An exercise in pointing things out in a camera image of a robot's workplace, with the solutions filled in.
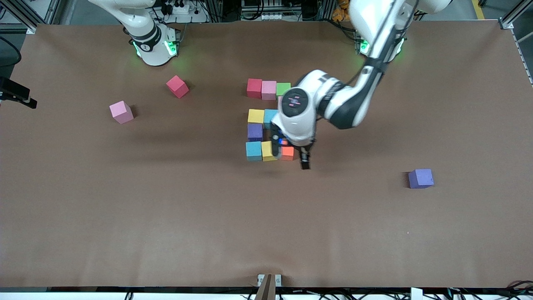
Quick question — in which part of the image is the cyan foam block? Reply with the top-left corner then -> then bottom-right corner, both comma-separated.
263,109 -> 279,130
245,141 -> 263,162

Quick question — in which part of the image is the purple foam block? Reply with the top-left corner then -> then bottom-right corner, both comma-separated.
408,169 -> 435,190
247,123 -> 264,143

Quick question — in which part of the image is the red foam block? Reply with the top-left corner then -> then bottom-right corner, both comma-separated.
166,75 -> 189,99
247,78 -> 263,99

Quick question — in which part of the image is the dark equipment rack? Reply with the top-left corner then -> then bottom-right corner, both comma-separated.
239,0 -> 325,21

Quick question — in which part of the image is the bag of orange fruits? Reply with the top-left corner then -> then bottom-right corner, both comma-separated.
332,0 -> 351,22

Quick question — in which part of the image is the large white power strip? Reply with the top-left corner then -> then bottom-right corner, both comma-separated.
160,0 -> 209,24

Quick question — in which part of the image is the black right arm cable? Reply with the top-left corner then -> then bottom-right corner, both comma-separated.
0,37 -> 22,68

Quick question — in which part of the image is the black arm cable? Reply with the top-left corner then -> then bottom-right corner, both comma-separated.
0,37 -> 22,68
346,0 -> 419,86

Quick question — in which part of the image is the aluminium frame profile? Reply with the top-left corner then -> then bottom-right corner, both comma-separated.
0,0 -> 63,35
499,0 -> 533,88

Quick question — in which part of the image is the grey bracket with brown post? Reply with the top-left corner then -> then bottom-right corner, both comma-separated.
255,273 -> 282,300

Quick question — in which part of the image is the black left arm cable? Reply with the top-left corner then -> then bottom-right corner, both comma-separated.
346,0 -> 419,86

